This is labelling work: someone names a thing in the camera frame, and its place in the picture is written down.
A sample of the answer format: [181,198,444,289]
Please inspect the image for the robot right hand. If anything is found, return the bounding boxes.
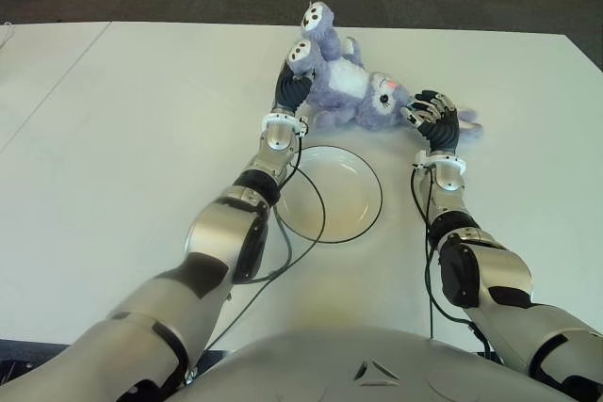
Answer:
[399,88,462,155]

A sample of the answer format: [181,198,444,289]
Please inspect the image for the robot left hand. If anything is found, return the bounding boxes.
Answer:
[272,57,317,117]

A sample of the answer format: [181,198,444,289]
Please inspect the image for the purple plush bunny doll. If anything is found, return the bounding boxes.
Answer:
[286,0,485,139]

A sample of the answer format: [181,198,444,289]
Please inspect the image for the white plate with black rim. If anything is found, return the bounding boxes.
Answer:
[270,145,383,244]

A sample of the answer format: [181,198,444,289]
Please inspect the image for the grey robot torso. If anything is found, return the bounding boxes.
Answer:
[173,326,580,402]

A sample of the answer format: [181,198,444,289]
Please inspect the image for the black wheeled base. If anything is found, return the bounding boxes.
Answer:
[0,358,35,376]

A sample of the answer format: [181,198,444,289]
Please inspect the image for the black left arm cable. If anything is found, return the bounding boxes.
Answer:
[187,121,328,375]

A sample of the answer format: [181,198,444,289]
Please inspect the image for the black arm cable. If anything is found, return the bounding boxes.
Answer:
[410,164,494,361]
[187,121,328,375]

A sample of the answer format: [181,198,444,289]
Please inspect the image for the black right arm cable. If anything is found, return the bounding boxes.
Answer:
[410,164,494,361]

